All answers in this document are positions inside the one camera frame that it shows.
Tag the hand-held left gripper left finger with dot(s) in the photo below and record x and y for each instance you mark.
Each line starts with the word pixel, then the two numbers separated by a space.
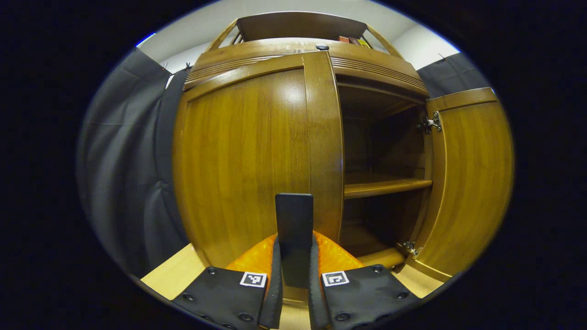
pixel 276 284

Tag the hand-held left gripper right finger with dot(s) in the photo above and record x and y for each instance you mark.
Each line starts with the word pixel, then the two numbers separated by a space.
pixel 314 293

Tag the wooden shoe cabinet door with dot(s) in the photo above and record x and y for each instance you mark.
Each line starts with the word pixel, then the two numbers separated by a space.
pixel 247 151
pixel 472 183

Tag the wooden double-door shoe cabinet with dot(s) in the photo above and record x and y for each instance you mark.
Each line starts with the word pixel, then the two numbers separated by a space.
pixel 298 25

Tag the metal door hinge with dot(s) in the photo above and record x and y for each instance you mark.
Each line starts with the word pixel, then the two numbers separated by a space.
pixel 431 123
pixel 410 247

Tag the wooden cabinet shelf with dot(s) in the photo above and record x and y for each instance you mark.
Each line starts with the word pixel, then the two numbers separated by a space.
pixel 380 185

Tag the wooden cabinet drawer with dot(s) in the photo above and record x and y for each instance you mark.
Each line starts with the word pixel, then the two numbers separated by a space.
pixel 367 64

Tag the black backdrop cloth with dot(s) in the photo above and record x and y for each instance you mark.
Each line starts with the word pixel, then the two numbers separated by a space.
pixel 124 160

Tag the black drawer knob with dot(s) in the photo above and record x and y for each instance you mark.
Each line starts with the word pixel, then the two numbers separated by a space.
pixel 322 47

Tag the yellow book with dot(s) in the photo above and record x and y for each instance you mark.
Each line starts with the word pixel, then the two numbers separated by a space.
pixel 363 43

